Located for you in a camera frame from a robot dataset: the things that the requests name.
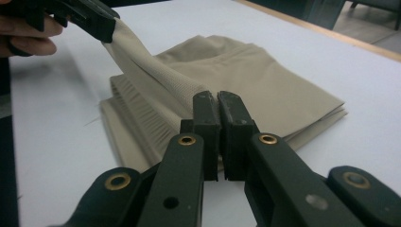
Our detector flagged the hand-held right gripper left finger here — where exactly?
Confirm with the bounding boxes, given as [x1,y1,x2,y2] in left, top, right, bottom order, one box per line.
[180,90,221,183]

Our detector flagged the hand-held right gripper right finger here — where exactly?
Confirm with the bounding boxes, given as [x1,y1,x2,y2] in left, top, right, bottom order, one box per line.
[217,90,261,183]

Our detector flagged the beige pants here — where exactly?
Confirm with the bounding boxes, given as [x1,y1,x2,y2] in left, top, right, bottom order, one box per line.
[99,18,349,173]

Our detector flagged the white table cover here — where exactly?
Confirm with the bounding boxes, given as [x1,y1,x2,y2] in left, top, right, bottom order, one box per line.
[9,0,401,227]

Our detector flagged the wooden table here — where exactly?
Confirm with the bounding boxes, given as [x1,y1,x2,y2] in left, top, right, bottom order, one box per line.
[235,0,401,63]

